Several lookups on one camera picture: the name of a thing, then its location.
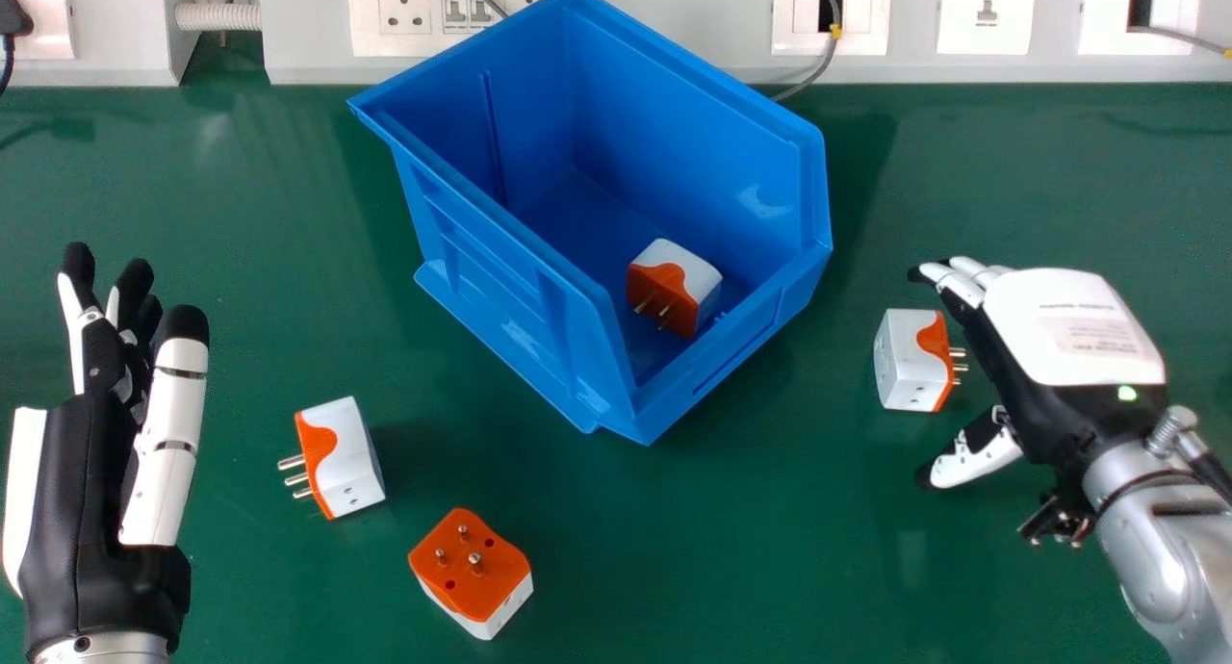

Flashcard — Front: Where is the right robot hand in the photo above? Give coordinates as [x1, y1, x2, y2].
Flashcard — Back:
[908, 255, 1169, 491]

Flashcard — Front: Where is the white-and-orange plug adapter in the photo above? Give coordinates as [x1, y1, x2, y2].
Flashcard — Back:
[277, 396, 388, 521]
[873, 308, 969, 414]
[626, 239, 724, 341]
[407, 507, 535, 642]

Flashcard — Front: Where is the blue plastic bin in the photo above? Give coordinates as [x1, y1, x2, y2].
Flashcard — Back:
[347, 0, 834, 447]

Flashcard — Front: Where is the white wall socket panel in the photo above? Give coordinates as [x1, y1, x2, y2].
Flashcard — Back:
[936, 0, 1037, 57]
[1077, 0, 1204, 57]
[346, 0, 584, 59]
[0, 0, 78, 62]
[771, 0, 892, 57]

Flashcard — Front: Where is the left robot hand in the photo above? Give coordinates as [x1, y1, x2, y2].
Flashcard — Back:
[2, 242, 211, 657]

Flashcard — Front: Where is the white corrugated hose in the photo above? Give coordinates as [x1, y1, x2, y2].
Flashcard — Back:
[174, 2, 263, 34]

